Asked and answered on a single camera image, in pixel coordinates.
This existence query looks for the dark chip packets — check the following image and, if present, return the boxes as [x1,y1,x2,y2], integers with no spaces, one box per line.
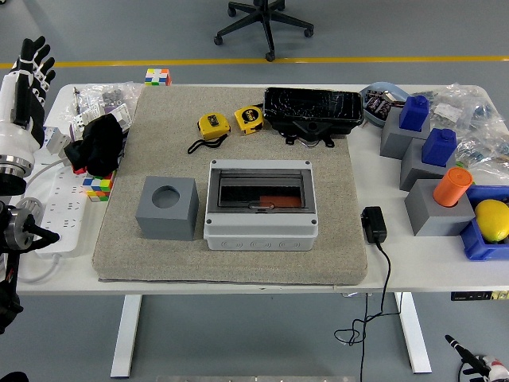
[364,89,401,119]

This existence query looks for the grey block with round hole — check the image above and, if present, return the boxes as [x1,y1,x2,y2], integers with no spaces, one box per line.
[134,176,199,242]

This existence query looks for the white table leg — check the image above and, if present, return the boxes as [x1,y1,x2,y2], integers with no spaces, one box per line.
[393,292,433,374]
[110,294,143,378]

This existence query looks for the yellow tape measure with strap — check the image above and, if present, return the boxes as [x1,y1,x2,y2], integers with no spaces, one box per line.
[186,113,232,155]

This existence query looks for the colourful puzzle cube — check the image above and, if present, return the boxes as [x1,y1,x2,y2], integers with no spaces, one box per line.
[81,173,116,203]
[144,68,173,87]

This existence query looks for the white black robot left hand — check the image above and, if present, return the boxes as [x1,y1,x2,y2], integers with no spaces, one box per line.
[0,35,56,159]

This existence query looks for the black table control panel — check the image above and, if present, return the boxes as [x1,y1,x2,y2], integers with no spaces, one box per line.
[450,290,509,302]

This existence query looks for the clear bags of small parts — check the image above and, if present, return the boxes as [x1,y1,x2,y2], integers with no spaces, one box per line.
[59,81,144,132]

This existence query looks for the grey plastic junction box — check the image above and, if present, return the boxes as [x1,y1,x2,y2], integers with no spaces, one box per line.
[203,158,321,251]

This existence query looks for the black power adapter with cord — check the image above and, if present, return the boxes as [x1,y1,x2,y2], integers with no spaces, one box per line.
[332,205,403,382]

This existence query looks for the white power strip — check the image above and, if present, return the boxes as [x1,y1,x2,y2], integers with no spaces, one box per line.
[35,165,91,254]

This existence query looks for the smoky transparent box lid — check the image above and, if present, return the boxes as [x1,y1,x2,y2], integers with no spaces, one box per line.
[209,169,311,212]

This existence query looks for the white circuit breaker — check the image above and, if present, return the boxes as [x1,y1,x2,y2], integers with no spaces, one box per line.
[42,125,72,159]

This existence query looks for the grey block holder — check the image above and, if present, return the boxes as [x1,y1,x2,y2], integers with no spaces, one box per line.
[404,178,476,238]
[399,138,457,192]
[379,107,433,161]

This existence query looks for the grey-brown mat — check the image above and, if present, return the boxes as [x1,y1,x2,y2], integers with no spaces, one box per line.
[91,85,369,287]

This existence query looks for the white power cable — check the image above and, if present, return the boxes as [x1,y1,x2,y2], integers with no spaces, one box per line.
[17,157,71,283]

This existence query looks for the yellow lemon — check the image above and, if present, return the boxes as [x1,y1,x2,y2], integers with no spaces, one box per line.
[474,198,509,243]

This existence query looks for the black cloth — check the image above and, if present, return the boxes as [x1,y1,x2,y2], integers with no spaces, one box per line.
[63,113,125,178]

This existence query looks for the light blue dish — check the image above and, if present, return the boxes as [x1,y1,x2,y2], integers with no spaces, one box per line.
[359,81,410,128]

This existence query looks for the orange cylinder battery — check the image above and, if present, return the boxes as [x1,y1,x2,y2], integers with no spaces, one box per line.
[260,194,302,208]
[432,166,474,208]

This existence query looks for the blue storage bin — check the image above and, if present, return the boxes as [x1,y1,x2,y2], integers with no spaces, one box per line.
[460,185,509,262]

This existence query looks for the black plastic tray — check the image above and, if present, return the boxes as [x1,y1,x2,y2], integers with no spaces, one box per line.
[262,86,365,148]

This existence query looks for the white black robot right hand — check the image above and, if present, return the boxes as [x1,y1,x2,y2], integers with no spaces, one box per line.
[444,333,509,382]

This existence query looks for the black office chair base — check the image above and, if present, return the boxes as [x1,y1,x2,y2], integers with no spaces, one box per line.
[213,0,315,63]

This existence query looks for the clear bags of components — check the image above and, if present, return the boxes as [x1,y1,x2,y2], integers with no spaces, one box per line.
[421,82,509,186]

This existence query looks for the blue bottle-shaped block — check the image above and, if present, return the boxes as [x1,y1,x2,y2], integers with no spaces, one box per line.
[421,127,457,167]
[398,95,431,132]

